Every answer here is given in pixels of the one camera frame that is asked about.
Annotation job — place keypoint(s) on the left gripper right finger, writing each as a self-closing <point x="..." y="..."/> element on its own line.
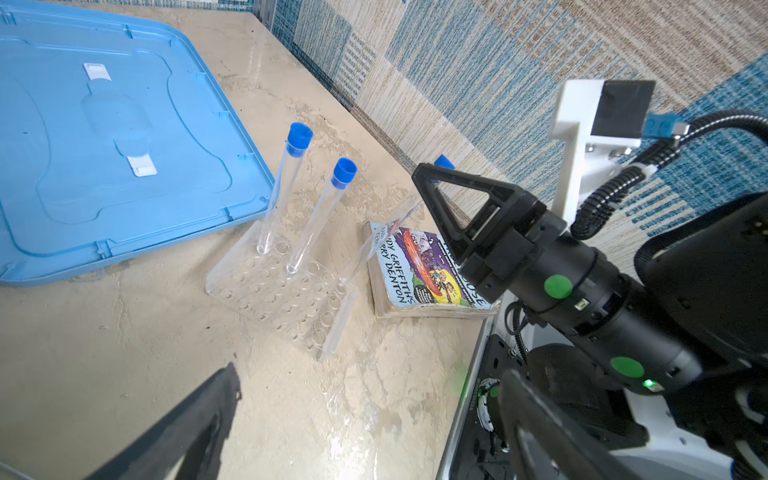
<point x="528" y="415"/>

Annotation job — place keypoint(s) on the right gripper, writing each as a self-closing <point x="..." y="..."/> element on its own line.
<point x="495" y="228"/>

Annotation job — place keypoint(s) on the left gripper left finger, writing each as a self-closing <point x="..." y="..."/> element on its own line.
<point x="189" y="439"/>

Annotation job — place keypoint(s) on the blue-capped test tube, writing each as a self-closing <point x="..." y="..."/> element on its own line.
<point x="407" y="207"/>
<point x="342" y="176"/>
<point x="296" y="146"/>

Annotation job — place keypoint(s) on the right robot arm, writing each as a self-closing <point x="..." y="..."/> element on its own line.
<point x="690" y="325"/>

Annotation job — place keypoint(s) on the colourful treehouse paperback book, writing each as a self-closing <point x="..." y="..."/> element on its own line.
<point x="413" y="274"/>

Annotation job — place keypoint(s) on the blue plastic lid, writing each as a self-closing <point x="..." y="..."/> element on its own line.
<point x="116" y="141"/>

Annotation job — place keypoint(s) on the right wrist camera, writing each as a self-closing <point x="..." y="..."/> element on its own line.
<point x="598" y="121"/>

